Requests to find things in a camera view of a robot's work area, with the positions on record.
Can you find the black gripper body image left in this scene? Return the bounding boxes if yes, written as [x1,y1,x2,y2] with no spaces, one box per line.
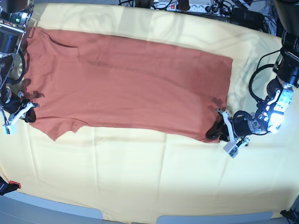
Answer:
[0,94,26,119]

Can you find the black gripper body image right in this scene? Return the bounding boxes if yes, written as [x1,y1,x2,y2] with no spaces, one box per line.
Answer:
[231,111,256,140]

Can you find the salmon red T-shirt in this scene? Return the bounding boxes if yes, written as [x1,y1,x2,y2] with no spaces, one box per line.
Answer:
[23,27,233,142]

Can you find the robot arm image left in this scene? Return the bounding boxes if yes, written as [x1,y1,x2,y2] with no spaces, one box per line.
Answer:
[0,0,38,126]

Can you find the red black clamp left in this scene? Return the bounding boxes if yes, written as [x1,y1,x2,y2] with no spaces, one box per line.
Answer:
[0,177,21,196]

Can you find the pale yellow table cloth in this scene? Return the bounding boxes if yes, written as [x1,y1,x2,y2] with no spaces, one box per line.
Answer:
[0,3,299,223]

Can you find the black power adapter box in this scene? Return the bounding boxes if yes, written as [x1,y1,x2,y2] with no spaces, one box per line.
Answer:
[230,8,264,26]

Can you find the black clamp right corner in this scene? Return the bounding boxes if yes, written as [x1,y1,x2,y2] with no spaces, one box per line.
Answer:
[280,210,299,224]

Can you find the white power strip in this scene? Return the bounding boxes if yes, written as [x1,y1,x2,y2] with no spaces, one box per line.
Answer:
[153,0,210,13]

